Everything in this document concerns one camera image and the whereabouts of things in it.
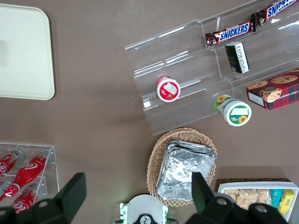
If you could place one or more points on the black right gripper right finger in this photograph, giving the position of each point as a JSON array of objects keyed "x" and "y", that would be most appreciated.
[{"x": 205, "y": 198}]

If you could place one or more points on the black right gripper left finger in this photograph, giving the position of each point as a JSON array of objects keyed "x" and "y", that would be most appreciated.
[{"x": 67, "y": 198}]

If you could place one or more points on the dark tray under snack bin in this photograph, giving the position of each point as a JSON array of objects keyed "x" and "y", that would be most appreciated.
[{"x": 245, "y": 179}]

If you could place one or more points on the light oval wicker basket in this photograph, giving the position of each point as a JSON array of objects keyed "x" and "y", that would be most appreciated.
[{"x": 184, "y": 134}]

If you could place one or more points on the cream plastic serving tray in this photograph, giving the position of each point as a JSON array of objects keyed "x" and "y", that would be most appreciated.
[{"x": 23, "y": 58}]

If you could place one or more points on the clear rice cracker pack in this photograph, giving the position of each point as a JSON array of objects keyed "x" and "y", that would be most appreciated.
[
  {"x": 231, "y": 194},
  {"x": 247, "y": 198},
  {"x": 264, "y": 196}
]

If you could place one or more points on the stacked aluminium foil containers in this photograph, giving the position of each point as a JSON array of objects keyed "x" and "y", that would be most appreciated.
[{"x": 180, "y": 168}]

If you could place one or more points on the clear acrylic bottle rack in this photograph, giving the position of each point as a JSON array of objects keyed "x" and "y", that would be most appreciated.
[{"x": 50, "y": 149}]

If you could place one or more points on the white rectangular snack bin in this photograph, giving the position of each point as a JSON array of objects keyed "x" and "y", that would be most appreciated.
[{"x": 257, "y": 185}]

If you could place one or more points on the teal snack packet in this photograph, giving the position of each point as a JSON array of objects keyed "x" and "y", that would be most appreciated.
[{"x": 276, "y": 197}]

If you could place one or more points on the yellow snack packet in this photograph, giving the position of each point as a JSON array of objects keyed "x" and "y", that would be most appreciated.
[{"x": 287, "y": 201}]

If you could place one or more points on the green sunflower lid cup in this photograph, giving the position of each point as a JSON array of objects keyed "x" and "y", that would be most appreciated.
[{"x": 237, "y": 113}]

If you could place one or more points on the red lid strawberry cup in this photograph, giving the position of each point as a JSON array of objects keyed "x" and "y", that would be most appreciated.
[{"x": 168, "y": 89}]

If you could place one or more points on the red tartan cookie box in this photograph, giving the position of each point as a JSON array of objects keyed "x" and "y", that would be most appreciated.
[{"x": 278, "y": 91}]

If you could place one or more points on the clear acrylic tiered shelf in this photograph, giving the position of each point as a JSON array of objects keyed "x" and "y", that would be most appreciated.
[{"x": 187, "y": 60}]

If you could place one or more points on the small black white snack box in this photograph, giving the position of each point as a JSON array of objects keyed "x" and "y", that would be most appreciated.
[{"x": 237, "y": 58}]

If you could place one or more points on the Snickers chocolate bar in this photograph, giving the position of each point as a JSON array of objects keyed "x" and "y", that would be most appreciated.
[
  {"x": 233, "y": 32},
  {"x": 278, "y": 9}
]

